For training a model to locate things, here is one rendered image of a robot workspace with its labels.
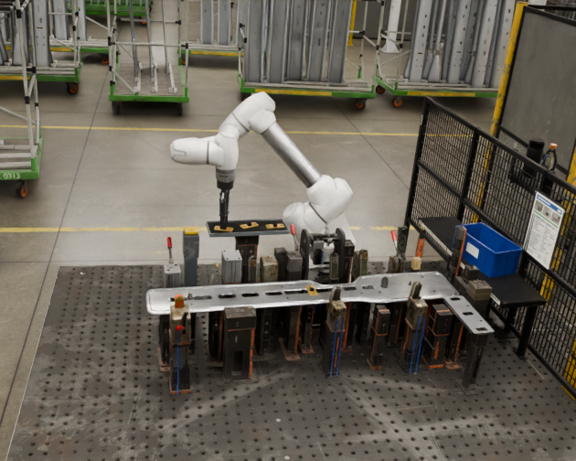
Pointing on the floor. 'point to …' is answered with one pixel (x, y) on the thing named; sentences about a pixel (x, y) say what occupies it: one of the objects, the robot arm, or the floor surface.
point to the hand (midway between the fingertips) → (223, 220)
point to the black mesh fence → (511, 236)
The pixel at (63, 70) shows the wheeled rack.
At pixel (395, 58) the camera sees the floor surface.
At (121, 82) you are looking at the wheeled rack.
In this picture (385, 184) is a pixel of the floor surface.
